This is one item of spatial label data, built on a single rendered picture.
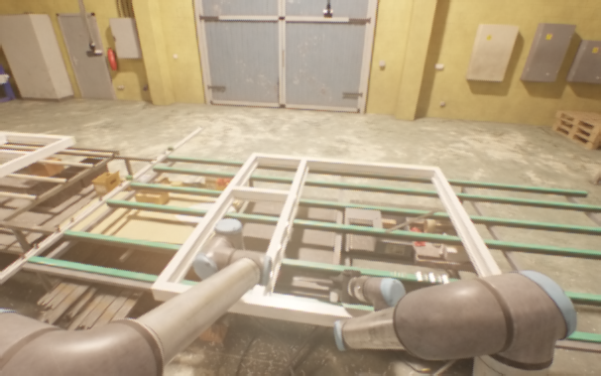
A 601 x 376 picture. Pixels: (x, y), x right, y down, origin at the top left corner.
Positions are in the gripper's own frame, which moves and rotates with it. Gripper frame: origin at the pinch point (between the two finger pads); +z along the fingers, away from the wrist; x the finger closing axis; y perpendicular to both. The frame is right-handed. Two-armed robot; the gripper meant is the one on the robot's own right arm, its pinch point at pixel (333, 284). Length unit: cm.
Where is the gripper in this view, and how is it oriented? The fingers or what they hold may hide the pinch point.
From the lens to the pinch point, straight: 131.8
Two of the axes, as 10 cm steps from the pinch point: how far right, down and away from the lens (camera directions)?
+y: -8.4, -2.5, -4.7
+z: -5.2, 1.9, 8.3
